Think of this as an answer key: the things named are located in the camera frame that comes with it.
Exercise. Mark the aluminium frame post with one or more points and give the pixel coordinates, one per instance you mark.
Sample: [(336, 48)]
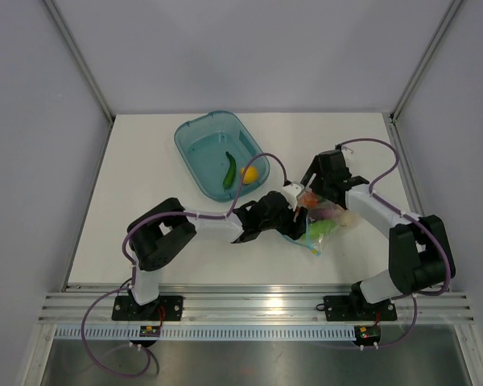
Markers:
[(429, 52), (74, 50)]

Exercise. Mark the light green fake vegetable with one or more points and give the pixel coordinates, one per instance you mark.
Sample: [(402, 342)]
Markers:
[(318, 230)]

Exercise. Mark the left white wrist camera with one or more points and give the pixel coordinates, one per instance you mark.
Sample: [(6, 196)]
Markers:
[(292, 191)]

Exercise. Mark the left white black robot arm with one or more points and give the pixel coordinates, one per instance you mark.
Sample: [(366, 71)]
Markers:
[(155, 239)]

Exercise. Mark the purple fake eggplant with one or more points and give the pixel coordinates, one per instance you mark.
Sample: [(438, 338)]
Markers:
[(329, 212)]

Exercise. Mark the right aluminium frame post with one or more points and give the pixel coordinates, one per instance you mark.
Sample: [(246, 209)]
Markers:
[(429, 52)]

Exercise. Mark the green fake chili pepper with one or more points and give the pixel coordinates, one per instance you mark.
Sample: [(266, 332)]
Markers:
[(231, 172)]

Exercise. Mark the clear zip top bag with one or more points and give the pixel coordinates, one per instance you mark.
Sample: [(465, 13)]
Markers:
[(316, 248)]

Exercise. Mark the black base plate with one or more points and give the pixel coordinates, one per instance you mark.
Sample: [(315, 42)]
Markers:
[(167, 307), (343, 308)]

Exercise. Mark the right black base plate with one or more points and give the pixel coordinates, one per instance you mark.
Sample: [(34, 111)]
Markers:
[(343, 308)]

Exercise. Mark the aluminium mounting rail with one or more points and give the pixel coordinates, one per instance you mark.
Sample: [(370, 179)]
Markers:
[(258, 305)]

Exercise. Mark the orange fake fruit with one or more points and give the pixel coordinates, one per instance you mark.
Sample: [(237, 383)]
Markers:
[(309, 200)]

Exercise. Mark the cream fake garlic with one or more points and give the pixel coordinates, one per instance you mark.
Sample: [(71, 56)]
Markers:
[(347, 219)]

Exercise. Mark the yellow fake fruit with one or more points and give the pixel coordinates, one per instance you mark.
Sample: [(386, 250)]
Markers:
[(249, 175)]

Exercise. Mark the white slotted cable duct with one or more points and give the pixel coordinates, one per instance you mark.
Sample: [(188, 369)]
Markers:
[(207, 333)]

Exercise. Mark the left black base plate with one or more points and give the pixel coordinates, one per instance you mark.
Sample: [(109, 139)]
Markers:
[(167, 307)]

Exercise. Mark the teal transparent plastic bin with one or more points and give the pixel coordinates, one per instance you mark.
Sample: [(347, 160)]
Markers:
[(202, 144)]

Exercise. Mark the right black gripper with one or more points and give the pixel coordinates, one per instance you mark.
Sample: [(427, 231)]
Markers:
[(315, 168)]

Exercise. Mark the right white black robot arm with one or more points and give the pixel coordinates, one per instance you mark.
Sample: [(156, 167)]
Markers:
[(419, 254)]

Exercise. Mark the left aluminium frame post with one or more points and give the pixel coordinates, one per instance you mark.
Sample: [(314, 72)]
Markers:
[(74, 50)]

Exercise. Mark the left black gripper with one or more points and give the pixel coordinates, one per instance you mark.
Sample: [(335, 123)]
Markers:
[(293, 229)]

